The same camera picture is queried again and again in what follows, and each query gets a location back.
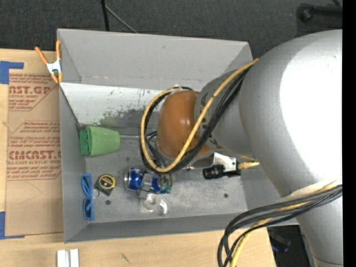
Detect grey metal bin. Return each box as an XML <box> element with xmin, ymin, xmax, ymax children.
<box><xmin>56</xmin><ymin>28</ymin><xmax>299</xmax><ymax>244</ymax></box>

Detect brown cardboard board red print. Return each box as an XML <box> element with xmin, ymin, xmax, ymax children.
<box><xmin>0</xmin><ymin>48</ymin><xmax>65</xmax><ymax>240</ymax></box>

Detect blue drink can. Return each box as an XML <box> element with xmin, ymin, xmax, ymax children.
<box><xmin>123</xmin><ymin>167</ymin><xmax>162</xmax><ymax>192</ymax></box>

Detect black and yellow tape measure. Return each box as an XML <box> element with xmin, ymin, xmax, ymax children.
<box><xmin>93</xmin><ymin>174</ymin><xmax>117</xmax><ymax>197</ymax></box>

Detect black cylinder on white bracket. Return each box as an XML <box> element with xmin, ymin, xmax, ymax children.
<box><xmin>202</xmin><ymin>152</ymin><xmax>261</xmax><ymax>180</ymax></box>

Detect blue sunglasses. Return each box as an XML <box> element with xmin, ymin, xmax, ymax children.
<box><xmin>81</xmin><ymin>172</ymin><xmax>96</xmax><ymax>221</ymax></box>

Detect green plastic cup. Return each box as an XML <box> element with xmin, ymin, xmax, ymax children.
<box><xmin>78</xmin><ymin>125</ymin><xmax>121</xmax><ymax>157</ymax></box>

